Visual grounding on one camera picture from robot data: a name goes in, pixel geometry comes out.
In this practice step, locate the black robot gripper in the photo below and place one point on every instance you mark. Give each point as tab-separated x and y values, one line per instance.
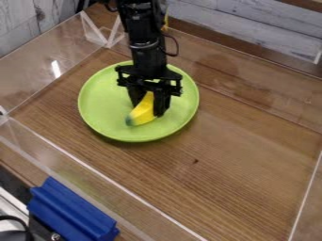
148	74

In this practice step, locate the yellow toy banana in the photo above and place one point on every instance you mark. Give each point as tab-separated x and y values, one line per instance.
142	113

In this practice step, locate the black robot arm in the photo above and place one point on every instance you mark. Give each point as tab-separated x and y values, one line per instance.
142	18

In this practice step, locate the green round plate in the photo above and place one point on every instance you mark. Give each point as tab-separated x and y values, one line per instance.
107	112

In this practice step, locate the blue plastic clamp block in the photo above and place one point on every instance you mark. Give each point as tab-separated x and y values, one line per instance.
69	214

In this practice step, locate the clear acrylic enclosure wall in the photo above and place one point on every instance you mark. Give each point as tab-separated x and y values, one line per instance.
237	177

